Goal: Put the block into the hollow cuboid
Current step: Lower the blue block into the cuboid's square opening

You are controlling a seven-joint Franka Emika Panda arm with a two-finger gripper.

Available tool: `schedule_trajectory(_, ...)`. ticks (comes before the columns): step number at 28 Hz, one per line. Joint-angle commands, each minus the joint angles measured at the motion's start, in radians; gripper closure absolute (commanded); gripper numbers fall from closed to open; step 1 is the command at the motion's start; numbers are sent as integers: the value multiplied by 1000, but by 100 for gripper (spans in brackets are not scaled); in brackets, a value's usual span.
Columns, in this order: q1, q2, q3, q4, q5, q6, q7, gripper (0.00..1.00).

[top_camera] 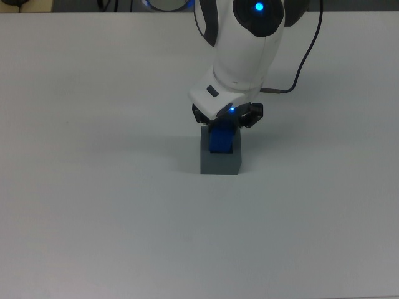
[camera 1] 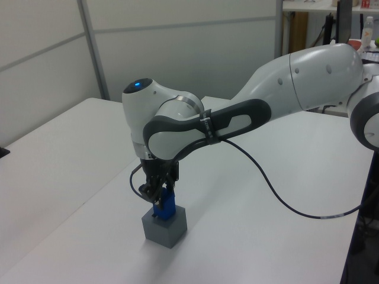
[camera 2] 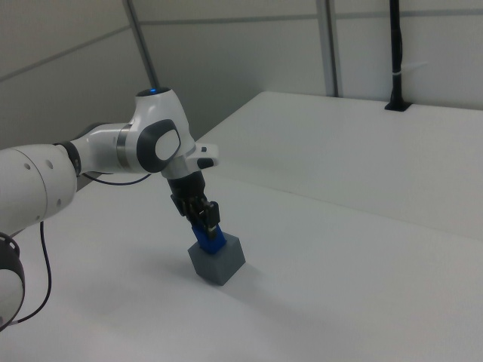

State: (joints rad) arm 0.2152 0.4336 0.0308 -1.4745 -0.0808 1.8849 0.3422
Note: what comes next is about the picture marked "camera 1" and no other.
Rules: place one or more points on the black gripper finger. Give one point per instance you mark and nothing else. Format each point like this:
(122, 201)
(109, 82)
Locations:
(171, 189)
(149, 193)

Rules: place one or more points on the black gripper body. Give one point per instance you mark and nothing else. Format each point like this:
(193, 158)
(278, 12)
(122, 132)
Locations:
(155, 170)

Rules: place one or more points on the blue block with knob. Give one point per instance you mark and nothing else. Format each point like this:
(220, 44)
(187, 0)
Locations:
(167, 207)

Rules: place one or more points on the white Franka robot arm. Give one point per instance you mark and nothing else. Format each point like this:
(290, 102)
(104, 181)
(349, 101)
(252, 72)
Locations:
(296, 85)

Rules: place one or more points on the grey hollow cuboid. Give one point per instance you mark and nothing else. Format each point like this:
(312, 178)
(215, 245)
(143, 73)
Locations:
(168, 232)

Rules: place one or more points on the black table clamp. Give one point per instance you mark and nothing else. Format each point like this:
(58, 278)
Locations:
(3, 152)

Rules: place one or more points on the brown cardboard box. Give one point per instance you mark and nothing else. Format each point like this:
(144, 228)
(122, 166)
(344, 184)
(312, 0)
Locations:
(299, 32)

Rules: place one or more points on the red bowl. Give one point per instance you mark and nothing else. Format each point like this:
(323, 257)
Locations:
(355, 43)

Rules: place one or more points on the dark monitor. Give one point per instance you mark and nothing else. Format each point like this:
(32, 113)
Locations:
(343, 20)

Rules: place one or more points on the clear plastic bottle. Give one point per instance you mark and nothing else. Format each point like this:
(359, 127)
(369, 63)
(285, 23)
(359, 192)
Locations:
(367, 32)

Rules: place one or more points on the grey partition post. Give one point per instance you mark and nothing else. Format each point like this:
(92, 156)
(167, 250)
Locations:
(94, 50)

